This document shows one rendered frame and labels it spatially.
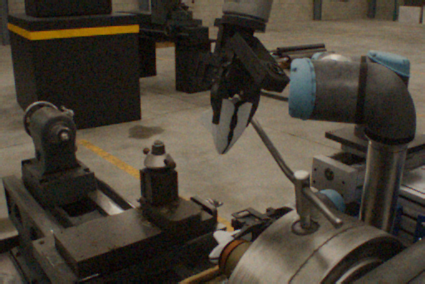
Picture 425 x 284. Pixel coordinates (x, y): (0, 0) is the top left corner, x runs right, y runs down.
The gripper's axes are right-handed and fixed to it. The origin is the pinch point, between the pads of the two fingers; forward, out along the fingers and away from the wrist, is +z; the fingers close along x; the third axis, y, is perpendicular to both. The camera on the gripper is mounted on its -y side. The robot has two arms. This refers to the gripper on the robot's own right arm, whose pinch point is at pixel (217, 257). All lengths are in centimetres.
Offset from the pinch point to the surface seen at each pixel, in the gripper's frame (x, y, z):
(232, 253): 2.7, -3.8, -0.4
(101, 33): 0, 427, -160
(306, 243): 14.5, -22.2, 1.8
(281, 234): 14.2, -18.1, 2.5
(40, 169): -14, 98, 5
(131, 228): -11.2, 37.5, -0.6
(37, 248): -18, 53, 20
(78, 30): 5, 429, -135
